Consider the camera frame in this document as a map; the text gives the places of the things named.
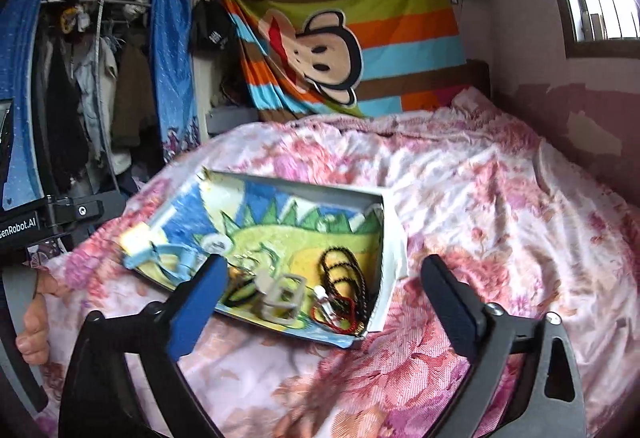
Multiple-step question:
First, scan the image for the black bead necklace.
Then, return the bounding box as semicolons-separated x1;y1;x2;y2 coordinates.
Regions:
319;245;374;334

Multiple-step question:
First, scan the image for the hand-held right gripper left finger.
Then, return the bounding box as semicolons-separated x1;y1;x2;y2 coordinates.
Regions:
58;254;230;438

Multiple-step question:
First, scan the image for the brown wooden headboard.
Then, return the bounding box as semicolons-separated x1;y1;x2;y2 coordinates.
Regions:
465;59;494;100

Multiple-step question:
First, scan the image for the black cap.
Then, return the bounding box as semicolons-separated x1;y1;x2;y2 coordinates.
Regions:
189;0;234;52

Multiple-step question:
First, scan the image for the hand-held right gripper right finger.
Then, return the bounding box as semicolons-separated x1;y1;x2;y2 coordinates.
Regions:
421;254;587;438

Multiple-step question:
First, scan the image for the blue fabric wardrobe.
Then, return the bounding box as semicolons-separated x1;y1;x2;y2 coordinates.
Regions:
0;0;207;239

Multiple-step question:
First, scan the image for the white hair clip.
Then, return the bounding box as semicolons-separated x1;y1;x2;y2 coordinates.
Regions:
312;285;335;319

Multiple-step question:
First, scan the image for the brown glasses frame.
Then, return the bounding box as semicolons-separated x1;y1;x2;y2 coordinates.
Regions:
254;268;307;325

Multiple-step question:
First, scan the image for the red bead bracelet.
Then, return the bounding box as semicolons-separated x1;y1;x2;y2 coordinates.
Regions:
310;297;364;335

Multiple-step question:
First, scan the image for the light blue wristwatch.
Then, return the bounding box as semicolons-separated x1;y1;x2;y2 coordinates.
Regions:
120;225;209;280

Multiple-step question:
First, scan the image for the white wooden post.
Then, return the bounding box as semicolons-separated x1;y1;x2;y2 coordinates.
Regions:
190;0;224;147

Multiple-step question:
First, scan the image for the striped monkey print blanket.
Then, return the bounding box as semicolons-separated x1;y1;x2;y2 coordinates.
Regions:
215;0;469;120

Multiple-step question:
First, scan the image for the dinosaur print towel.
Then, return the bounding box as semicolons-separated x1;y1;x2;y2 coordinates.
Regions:
125;178;384;349

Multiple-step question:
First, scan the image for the pink floral bedsheet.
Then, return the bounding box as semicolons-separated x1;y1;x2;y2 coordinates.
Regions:
37;86;640;438

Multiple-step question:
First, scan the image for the white shallow box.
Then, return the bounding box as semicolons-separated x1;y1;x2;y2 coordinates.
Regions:
122;168;410;350

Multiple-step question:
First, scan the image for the grey bed frame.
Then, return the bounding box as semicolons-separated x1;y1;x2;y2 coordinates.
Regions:
205;107;261;135

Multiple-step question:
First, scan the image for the person's left hand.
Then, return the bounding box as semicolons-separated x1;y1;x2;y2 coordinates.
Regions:
15;271;51;366

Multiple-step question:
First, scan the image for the row of hanging clothes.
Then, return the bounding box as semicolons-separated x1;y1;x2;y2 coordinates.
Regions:
35;0;162;191

